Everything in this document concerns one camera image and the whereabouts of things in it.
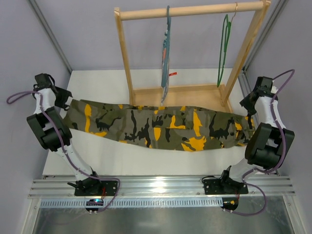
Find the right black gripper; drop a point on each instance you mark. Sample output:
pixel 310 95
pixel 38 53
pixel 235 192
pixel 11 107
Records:
pixel 248 103

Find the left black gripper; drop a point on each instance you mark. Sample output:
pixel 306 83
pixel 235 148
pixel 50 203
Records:
pixel 63 98

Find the camouflage yellow green trousers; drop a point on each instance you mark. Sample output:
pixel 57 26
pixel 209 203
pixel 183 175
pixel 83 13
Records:
pixel 180 128

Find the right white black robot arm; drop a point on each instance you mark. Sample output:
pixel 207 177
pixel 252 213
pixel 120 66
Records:
pixel 267 148

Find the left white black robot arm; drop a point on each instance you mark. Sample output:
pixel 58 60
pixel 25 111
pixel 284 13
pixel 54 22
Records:
pixel 52 133

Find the blue plastic hanger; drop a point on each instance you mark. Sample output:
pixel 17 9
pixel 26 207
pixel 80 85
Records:
pixel 166 50

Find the patterned folded garment on hanger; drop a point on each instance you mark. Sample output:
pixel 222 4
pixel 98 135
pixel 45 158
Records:
pixel 164 90

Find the wooden clothes rack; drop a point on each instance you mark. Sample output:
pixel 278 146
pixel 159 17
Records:
pixel 207 95

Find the green wire hanger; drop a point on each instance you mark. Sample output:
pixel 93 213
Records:
pixel 225 36

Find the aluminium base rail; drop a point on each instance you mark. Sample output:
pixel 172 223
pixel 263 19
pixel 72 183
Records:
pixel 156 186

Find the slotted grey cable duct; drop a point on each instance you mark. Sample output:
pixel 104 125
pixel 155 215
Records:
pixel 168 202

